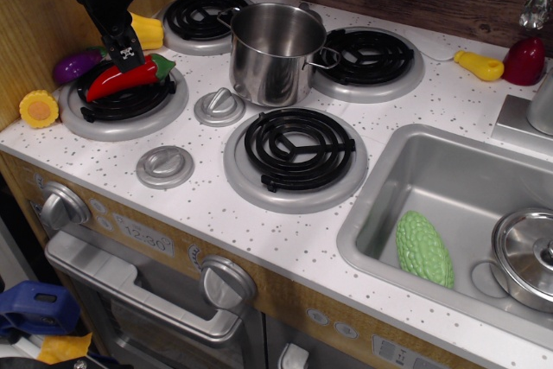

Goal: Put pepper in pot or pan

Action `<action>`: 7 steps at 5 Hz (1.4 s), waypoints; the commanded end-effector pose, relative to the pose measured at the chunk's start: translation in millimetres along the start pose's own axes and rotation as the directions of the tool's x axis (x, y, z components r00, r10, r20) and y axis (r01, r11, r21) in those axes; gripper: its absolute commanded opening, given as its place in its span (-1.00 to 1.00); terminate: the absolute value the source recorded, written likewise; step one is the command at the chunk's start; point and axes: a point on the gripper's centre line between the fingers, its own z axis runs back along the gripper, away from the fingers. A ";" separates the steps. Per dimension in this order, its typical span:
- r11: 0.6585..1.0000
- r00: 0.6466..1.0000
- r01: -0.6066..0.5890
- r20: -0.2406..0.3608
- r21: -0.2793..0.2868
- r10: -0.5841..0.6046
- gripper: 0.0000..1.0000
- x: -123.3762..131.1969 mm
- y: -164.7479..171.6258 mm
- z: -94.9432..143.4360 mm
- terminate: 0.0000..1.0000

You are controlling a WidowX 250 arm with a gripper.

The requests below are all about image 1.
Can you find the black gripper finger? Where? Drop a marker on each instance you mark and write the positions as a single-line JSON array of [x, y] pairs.
[[120, 55], [135, 55]]

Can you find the red toy chili pepper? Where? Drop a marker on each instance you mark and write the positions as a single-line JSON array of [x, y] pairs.
[[155, 69]]

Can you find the yellow toy bell pepper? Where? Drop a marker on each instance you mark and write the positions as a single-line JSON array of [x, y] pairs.
[[149, 31]]

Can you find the stainless steel pot lid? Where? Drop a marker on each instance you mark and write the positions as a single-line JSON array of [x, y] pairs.
[[522, 250]]

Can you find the front left black burner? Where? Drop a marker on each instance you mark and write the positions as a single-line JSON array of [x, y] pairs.
[[126, 115]]

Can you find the black burner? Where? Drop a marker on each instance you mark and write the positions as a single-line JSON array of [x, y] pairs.
[[199, 27], [126, 115], [367, 66], [295, 160]]

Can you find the purple toy eggplant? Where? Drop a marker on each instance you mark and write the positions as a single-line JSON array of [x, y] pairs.
[[75, 65]]

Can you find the back left black burner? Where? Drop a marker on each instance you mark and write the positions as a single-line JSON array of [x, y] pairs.
[[199, 27]]

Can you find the yellow toy corn piece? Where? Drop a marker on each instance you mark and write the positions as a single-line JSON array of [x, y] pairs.
[[39, 109]]

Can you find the upper grey stovetop knob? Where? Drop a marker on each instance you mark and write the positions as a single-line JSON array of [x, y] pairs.
[[219, 109]]

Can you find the grey stovetop knob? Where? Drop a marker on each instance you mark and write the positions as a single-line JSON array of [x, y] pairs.
[[164, 167], [219, 109]]

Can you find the lower grey stovetop knob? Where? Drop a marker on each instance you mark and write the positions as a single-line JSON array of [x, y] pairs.
[[164, 167]]

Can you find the left grey oven knob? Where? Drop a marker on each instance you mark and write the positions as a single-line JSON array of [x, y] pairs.
[[63, 207]]

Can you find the grey oven knob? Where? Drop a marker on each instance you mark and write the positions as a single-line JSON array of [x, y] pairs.
[[224, 284], [63, 207]]

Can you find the oven clock display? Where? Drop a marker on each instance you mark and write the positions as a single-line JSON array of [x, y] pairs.
[[145, 235]]

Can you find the front right black burner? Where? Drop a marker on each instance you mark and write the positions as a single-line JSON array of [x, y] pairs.
[[295, 160]]

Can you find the back right black burner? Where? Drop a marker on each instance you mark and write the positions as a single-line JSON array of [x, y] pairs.
[[367, 66]]

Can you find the right grey oven knob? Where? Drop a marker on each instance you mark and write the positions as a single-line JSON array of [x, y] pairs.
[[224, 284]]

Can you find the blue plastic clamp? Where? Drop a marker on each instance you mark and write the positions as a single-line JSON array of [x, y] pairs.
[[38, 308]]

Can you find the green toy bitter gourd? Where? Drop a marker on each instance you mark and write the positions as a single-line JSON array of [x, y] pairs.
[[421, 251]]

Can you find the grey sink basin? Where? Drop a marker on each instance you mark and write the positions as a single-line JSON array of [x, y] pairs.
[[462, 187]]

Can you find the yellow toy squash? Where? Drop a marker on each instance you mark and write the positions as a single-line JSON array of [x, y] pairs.
[[484, 68]]

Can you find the dark red toy fruit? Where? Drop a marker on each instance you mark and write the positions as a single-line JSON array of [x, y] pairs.
[[524, 62]]

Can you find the hanging silver utensil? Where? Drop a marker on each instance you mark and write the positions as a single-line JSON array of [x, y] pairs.
[[535, 14]]

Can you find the grey toy faucet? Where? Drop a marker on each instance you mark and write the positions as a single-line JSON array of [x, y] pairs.
[[527, 123]]

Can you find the grey oven door handle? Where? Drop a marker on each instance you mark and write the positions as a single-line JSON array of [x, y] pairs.
[[112, 276]]

